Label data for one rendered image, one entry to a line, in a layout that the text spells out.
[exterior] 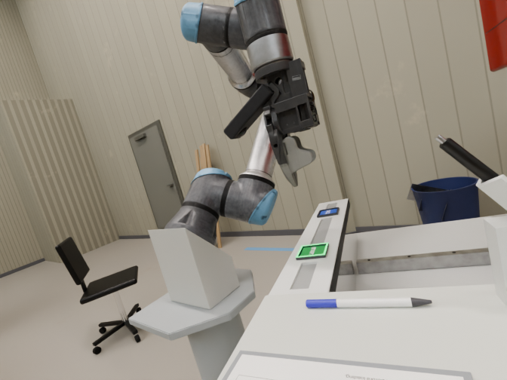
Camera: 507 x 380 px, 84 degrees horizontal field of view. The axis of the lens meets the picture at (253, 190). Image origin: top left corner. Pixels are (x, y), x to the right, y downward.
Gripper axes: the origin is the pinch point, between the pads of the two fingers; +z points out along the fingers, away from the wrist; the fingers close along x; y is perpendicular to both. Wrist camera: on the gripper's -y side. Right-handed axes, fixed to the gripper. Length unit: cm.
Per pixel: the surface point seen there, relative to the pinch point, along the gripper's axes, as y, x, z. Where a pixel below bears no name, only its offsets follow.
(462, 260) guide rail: 27.7, 17.0, 27.2
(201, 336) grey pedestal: -35, 4, 36
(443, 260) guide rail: 24.2, 17.0, 26.9
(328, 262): 4.3, -4.9, 14.7
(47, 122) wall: -617, 385, -195
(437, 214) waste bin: 52, 190, 75
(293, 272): -1.5, -7.5, 14.7
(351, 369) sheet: 9.2, -28.5, 13.9
